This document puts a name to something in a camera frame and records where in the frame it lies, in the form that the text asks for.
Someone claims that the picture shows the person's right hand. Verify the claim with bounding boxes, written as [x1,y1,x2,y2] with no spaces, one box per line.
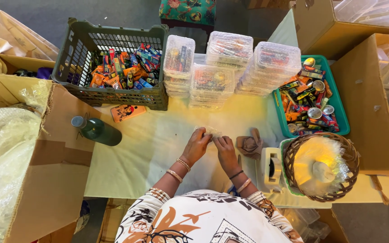
[213,136,242,177]

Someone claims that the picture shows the person's left hand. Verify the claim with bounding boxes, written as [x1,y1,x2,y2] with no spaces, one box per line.
[181,127,213,167]

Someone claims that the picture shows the small clear plastic bag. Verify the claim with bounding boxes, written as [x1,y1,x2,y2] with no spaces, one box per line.
[194,126,223,141]

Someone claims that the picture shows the gold beaded bangle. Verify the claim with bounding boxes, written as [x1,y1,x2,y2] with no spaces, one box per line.
[236,178,252,194]
[176,157,192,173]
[166,168,184,184]

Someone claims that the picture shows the short stack of clear boxes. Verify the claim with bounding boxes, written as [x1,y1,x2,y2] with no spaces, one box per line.
[188,63,236,109]

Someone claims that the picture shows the cream tape dispenser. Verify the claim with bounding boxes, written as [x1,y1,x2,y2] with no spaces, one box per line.
[255,147,283,195]

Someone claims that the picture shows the light green plastic tray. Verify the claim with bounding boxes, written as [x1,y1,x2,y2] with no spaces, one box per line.
[279,138,305,197]

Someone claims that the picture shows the pale white tablecloth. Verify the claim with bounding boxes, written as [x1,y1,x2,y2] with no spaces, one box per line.
[84,54,333,209]

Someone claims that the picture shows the brown wicker basket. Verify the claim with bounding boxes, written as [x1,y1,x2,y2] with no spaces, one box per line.
[282,132,361,203]

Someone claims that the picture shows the person's floral printed dress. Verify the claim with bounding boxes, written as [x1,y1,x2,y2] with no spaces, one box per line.
[114,187,305,243]

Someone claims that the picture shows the orange printed phone case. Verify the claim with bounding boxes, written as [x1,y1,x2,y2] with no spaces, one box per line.
[110,104,147,123]

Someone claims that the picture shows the narrow stack of clear boxes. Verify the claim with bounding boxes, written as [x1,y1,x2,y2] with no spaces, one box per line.
[163,35,196,99]

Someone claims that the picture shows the pile of clear plastic bags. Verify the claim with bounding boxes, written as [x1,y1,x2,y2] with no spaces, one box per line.
[292,136,352,197]

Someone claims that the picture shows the stack of clear plastic boxes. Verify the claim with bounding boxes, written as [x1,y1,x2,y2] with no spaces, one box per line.
[205,31,254,79]

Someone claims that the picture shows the tall leaning stack clear boxes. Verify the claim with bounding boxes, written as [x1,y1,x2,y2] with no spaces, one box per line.
[235,41,302,97]

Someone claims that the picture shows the heap of packets and cans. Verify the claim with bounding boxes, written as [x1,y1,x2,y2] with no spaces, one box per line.
[278,57,340,136]

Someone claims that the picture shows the heap of colourful snack packets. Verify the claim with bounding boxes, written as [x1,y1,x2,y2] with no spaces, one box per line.
[89,43,162,90]

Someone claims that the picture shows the dark green bottle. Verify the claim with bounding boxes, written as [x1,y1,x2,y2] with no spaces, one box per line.
[71,115,123,147]

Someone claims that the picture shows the white round stone weight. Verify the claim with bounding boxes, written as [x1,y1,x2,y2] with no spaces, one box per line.
[312,161,336,184]

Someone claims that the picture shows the teal plastic tray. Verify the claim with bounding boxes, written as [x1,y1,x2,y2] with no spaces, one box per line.
[271,55,351,139]

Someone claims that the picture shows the floral upholstered stool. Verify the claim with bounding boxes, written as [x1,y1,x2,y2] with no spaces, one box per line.
[158,0,217,34]

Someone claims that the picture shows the low cardboard box clear tubs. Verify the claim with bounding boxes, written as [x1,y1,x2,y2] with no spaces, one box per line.
[278,207,351,243]

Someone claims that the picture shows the open cardboard box clear containers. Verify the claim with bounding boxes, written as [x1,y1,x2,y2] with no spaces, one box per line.
[330,22,389,179]

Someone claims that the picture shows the big cardboard box clear tubs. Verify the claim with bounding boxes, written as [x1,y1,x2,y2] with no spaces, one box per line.
[288,0,389,62]

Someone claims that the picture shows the large cardboard box with bubble wrap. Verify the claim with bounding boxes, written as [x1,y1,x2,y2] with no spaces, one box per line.
[0,74,102,243]

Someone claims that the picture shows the dark green plastic crate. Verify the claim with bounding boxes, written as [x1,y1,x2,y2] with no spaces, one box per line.
[51,18,170,111]

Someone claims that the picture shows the cardboard box with purple cloth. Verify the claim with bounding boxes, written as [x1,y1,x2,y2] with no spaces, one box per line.
[0,54,57,80]

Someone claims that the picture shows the cream patterned cloth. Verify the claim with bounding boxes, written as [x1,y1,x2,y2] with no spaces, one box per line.
[0,6,60,75]

